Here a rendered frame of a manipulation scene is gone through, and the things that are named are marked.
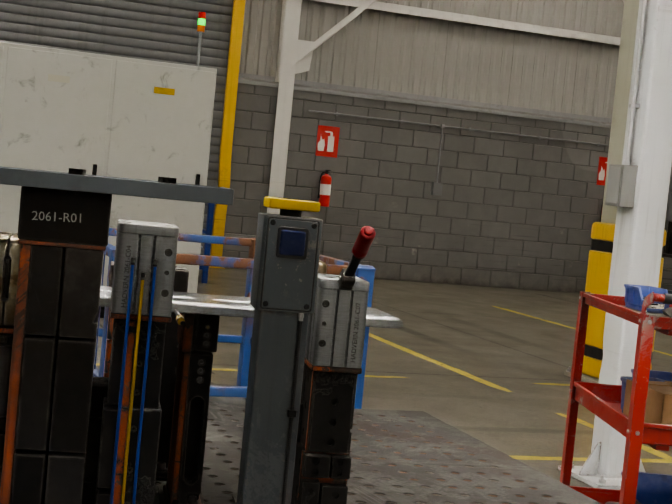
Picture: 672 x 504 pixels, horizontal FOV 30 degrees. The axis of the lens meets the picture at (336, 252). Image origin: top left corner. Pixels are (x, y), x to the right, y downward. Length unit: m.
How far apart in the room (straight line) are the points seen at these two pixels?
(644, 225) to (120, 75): 5.20
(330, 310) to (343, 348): 0.05
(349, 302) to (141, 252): 0.28
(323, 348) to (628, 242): 4.01
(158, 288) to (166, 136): 8.21
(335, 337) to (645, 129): 4.03
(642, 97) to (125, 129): 5.08
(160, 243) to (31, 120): 8.06
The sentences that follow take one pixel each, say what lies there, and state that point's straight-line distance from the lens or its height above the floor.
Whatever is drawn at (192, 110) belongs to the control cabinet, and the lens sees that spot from 9.85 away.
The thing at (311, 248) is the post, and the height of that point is 1.11.
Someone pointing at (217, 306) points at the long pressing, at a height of 1.00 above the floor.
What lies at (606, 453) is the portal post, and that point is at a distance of 5.68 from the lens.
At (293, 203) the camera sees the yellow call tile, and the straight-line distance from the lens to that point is 1.46.
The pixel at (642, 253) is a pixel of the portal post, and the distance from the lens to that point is 5.59.
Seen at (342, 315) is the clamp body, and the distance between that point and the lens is 1.64.
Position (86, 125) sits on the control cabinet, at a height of 1.45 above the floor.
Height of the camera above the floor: 1.18
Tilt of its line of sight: 3 degrees down
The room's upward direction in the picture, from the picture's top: 5 degrees clockwise
